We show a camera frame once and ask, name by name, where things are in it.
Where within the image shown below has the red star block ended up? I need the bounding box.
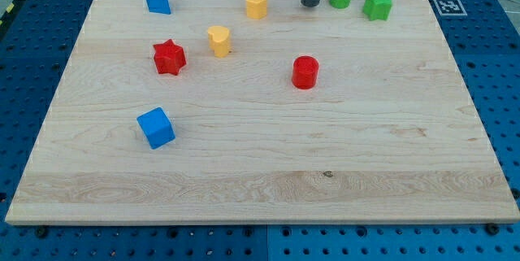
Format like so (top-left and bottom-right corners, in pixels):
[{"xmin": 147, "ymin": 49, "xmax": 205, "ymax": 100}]
[{"xmin": 153, "ymin": 39, "xmax": 187, "ymax": 76}]

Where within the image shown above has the green star block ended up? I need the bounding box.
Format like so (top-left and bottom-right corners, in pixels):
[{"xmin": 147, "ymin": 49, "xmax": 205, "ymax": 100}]
[{"xmin": 362, "ymin": 0, "xmax": 392, "ymax": 21}]

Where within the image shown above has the light wooden board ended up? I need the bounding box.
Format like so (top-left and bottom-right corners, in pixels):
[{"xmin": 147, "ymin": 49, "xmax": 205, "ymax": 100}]
[{"xmin": 6, "ymin": 0, "xmax": 519, "ymax": 225}]

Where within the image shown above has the red cylinder block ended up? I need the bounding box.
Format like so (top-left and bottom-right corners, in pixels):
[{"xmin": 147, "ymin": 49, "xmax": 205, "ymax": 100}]
[{"xmin": 292, "ymin": 55, "xmax": 319, "ymax": 89}]

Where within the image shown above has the yellow heart block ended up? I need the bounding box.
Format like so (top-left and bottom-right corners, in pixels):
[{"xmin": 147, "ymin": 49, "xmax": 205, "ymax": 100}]
[{"xmin": 207, "ymin": 25, "xmax": 231, "ymax": 58}]

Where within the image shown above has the blue cube block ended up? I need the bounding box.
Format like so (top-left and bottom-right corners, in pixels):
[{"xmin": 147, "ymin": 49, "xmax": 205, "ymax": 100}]
[{"xmin": 136, "ymin": 107, "xmax": 176, "ymax": 150}]

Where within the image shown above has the yellow hexagon block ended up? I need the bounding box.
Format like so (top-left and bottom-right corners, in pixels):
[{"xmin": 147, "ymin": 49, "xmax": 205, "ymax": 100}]
[{"xmin": 245, "ymin": 0, "xmax": 267, "ymax": 20}]

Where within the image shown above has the blue triangular prism block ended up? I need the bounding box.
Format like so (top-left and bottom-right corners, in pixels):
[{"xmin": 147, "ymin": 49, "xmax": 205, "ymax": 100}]
[{"xmin": 146, "ymin": 0, "xmax": 171, "ymax": 15}]

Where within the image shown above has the white fiducial marker tag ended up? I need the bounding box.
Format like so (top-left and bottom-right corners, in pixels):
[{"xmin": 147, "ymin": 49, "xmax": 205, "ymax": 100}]
[{"xmin": 432, "ymin": 0, "xmax": 467, "ymax": 17}]

